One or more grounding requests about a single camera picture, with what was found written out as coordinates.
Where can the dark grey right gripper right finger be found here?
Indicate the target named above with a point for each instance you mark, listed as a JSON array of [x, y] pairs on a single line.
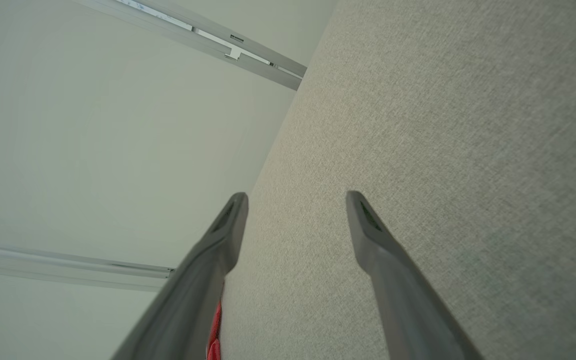
[[403, 290]]

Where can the grey metal double-post frame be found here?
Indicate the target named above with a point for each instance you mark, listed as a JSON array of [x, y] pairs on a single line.
[[288, 75]]

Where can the grey fabric sofa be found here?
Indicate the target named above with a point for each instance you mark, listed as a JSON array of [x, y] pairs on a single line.
[[418, 125]]

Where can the red basketball jersey with number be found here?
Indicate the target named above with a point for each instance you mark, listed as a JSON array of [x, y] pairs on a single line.
[[214, 332]]

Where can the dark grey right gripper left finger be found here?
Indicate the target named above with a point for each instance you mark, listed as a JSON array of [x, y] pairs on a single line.
[[193, 290]]

